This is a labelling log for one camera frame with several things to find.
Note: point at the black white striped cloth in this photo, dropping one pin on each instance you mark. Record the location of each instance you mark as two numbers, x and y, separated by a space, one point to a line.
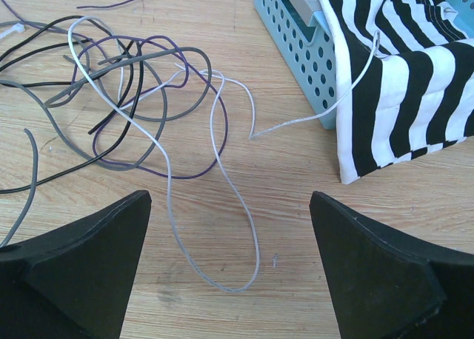
404 81

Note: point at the white zip tie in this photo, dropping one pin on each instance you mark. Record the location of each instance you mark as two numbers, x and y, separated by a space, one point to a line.
16 28

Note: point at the light blue perforated basket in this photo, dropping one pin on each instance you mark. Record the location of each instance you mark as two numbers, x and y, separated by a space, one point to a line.
302 35

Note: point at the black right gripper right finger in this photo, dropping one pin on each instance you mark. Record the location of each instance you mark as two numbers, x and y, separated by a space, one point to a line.
385 283

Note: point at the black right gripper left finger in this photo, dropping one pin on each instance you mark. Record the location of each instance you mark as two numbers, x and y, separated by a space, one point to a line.
75 281

